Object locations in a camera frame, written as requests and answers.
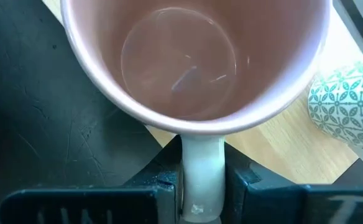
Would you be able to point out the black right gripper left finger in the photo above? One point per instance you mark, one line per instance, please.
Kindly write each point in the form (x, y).
(91, 205)

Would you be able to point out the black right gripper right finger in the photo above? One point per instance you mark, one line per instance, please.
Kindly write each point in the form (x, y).
(293, 205)

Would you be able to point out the white mug teal flower pattern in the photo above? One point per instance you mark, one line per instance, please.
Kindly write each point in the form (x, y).
(349, 102)

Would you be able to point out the white mug pink inside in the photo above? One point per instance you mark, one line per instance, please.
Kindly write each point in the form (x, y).
(200, 62)

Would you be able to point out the black table mat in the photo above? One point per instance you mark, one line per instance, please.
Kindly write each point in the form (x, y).
(44, 93)

